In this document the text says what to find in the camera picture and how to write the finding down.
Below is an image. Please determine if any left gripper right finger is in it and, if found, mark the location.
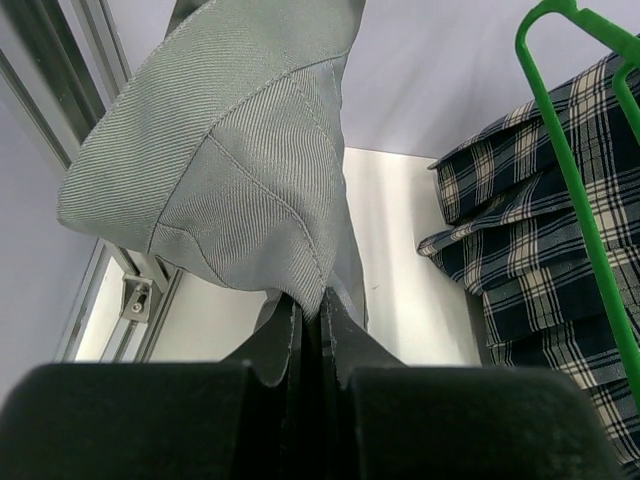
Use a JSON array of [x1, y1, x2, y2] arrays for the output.
[[319, 291, 622, 479]]

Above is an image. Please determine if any green hanger of pink skirt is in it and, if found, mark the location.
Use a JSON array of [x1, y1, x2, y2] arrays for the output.
[[515, 0, 639, 400]]

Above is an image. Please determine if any aluminium frame bracket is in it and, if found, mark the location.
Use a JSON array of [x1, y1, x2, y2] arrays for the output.
[[120, 274, 153, 323]]

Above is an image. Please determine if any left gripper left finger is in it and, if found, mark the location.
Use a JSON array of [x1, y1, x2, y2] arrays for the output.
[[1, 297, 303, 479]]

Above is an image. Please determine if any navy plaid skirt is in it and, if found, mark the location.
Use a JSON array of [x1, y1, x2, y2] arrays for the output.
[[418, 54, 639, 479]]

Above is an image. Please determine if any grey skirt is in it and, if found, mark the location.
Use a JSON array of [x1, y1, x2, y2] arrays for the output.
[[57, 1, 367, 325]]

